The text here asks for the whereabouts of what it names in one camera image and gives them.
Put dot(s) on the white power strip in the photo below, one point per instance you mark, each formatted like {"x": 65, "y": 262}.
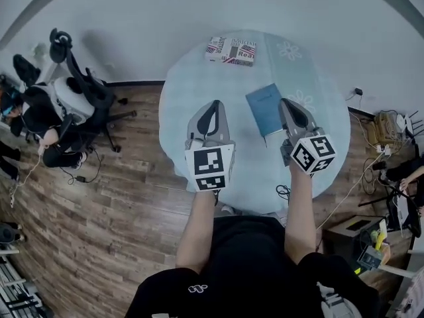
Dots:
{"x": 384, "y": 149}
{"x": 11, "y": 199}

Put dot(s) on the black office chair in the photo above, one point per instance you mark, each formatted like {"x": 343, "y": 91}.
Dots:
{"x": 89, "y": 91}

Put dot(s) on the white router with antennas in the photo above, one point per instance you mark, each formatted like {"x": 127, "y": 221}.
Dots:
{"x": 409, "y": 123}

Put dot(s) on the black wall charger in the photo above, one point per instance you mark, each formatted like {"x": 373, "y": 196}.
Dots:
{"x": 358, "y": 91}

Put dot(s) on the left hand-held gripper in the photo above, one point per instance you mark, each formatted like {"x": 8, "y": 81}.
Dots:
{"x": 209, "y": 164}

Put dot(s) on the black power adapter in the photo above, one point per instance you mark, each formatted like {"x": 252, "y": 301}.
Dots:
{"x": 81, "y": 179}

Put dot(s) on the black round device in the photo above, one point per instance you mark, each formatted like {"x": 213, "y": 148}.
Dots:
{"x": 10, "y": 232}

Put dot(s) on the black open case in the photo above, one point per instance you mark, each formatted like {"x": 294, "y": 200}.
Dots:
{"x": 348, "y": 240}

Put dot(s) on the screen on black stand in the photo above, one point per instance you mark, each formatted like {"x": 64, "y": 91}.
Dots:
{"x": 402, "y": 207}

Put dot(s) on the round table with blue cloth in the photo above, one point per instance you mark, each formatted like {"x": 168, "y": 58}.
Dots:
{"x": 251, "y": 164}

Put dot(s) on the flag print box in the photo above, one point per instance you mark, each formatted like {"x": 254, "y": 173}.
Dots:
{"x": 230, "y": 51}

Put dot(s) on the person's right forearm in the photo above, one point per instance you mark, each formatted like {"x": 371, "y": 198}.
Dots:
{"x": 299, "y": 217}

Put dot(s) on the white shelf rack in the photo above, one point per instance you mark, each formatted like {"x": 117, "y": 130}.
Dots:
{"x": 16, "y": 293}

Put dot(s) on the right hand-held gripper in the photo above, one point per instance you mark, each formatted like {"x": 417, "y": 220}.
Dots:
{"x": 311, "y": 152}

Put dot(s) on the person's black clothing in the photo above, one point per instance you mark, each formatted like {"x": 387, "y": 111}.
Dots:
{"x": 248, "y": 270}

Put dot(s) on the person's left forearm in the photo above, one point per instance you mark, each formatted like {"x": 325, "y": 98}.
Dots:
{"x": 195, "y": 234}

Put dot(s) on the blue cover notebook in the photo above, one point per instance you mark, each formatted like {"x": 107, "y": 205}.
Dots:
{"x": 265, "y": 111}

